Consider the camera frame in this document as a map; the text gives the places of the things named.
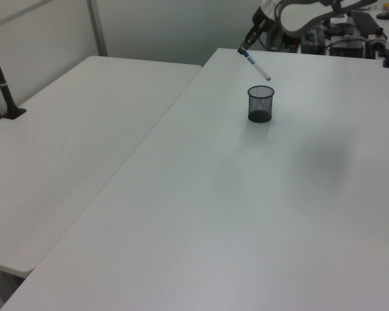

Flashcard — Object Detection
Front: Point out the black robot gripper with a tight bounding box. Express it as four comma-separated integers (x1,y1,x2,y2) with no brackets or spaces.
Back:
237,0,279,56

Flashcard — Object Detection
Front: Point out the white marker with blue cap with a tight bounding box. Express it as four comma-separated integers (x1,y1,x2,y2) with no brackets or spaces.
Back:
244,52,272,82

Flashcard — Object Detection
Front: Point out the black mesh pen cup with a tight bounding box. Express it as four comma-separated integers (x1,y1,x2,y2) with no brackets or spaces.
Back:
246,85,276,124

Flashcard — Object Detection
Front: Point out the grey electronics control box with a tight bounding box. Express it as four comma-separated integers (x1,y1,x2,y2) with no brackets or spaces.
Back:
325,34,387,60

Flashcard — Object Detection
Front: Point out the white adjacent table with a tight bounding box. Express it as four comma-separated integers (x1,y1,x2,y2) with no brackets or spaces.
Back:
0,55,204,278

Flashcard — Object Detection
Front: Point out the grey partition frame post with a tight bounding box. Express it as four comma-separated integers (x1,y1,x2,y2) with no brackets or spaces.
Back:
86,0,108,57

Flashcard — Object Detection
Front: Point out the black camera pole with base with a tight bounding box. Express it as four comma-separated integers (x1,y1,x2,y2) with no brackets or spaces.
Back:
0,27,28,121

